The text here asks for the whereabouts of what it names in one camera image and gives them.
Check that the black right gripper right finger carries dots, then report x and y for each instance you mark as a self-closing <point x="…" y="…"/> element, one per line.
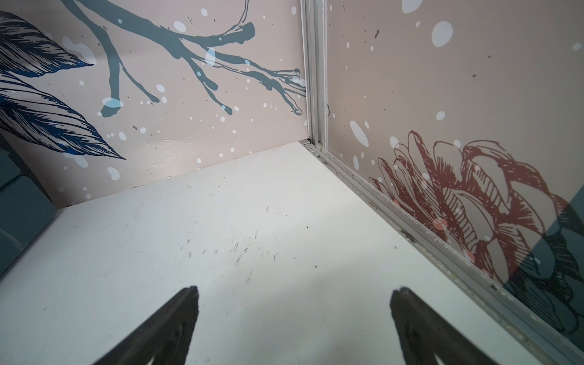
<point x="427" y="338"/>

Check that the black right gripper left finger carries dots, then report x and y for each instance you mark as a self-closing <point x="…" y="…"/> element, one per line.
<point x="164" y="338"/>

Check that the teal drawer cabinet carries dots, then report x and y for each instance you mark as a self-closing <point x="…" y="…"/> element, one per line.
<point x="26" y="209"/>

